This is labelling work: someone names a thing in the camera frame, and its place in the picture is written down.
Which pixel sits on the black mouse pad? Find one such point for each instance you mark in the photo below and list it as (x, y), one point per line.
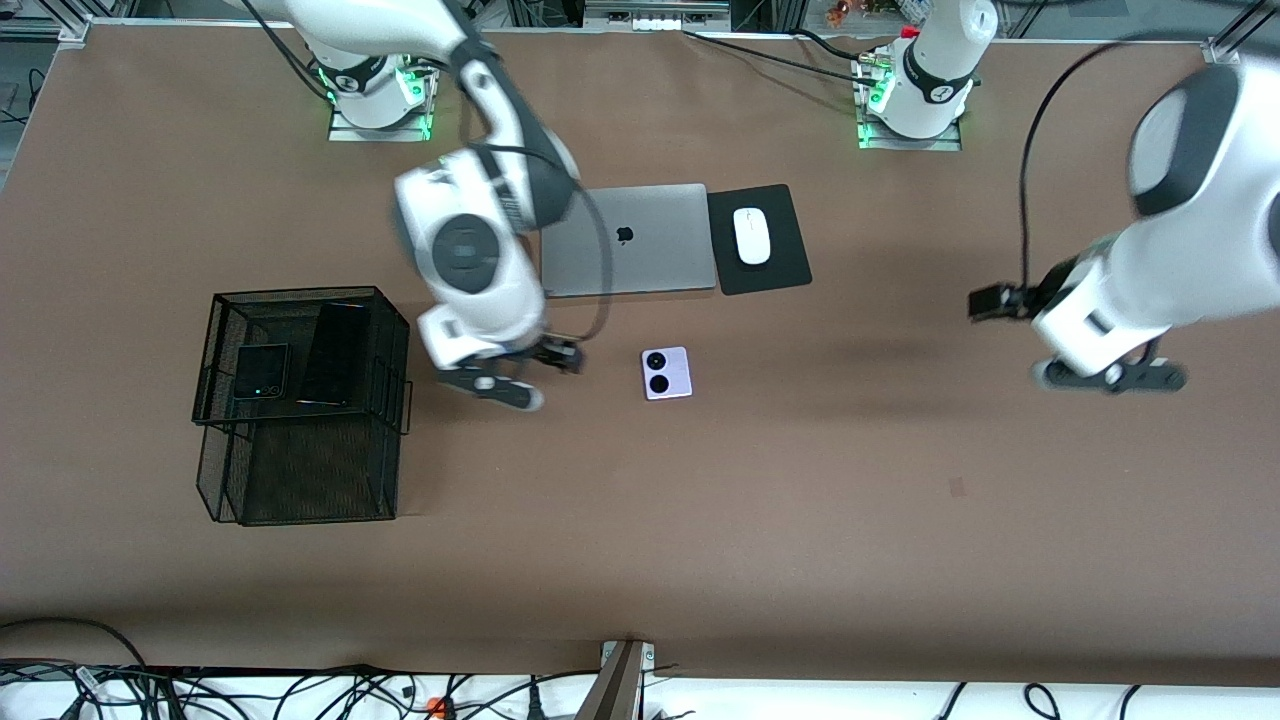
(780, 270)

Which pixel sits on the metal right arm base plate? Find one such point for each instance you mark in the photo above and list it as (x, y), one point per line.
(345, 133)

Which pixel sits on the long black smartphone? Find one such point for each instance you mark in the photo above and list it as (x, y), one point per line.
(335, 355)

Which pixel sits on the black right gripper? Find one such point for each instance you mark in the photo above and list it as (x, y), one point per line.
(551, 353)

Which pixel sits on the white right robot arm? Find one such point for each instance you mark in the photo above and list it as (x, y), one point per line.
(470, 260)

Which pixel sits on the aluminium post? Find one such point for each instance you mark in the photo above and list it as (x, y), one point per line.
(615, 690)

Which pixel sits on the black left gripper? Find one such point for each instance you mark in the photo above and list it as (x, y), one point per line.
(1022, 301)

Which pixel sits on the lilac flip phone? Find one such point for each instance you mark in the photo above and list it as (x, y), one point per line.
(668, 373)

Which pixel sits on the aluminium frame bracket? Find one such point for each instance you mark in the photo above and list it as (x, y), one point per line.
(70, 30)
(1218, 50)

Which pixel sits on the small black flip phone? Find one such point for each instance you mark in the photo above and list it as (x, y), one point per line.
(262, 372)

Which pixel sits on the white computer mouse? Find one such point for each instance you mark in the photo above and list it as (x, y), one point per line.
(752, 240)

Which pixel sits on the white power strip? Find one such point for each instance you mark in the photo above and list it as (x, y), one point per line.
(660, 20)

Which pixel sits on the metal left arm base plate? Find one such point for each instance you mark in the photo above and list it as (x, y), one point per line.
(870, 145)

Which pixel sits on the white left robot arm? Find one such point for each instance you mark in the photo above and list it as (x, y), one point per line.
(1180, 250)

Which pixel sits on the silver laptop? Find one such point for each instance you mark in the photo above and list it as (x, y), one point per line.
(660, 260)

